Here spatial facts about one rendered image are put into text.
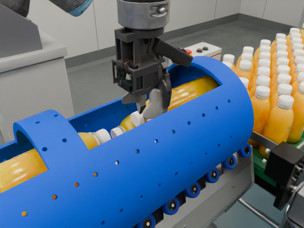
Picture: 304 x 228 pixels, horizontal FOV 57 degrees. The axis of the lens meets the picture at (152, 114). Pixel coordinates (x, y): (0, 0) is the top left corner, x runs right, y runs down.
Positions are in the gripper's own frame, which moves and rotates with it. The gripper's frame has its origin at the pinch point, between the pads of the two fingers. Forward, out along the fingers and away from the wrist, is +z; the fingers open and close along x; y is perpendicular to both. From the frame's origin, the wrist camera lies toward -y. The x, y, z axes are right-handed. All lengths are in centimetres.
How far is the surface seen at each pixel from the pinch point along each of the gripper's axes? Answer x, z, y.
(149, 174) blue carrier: 12.4, 1.4, 11.1
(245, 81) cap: -1.4, 5.5, -39.4
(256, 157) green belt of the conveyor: 10.8, 26.0, -34.5
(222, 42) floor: -211, 117, -325
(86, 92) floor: -209, 118, -84
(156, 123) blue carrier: 7.8, -4.4, 5.7
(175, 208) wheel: 11.0, 20.3, 1.8
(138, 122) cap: -4.6, 4.9, 0.4
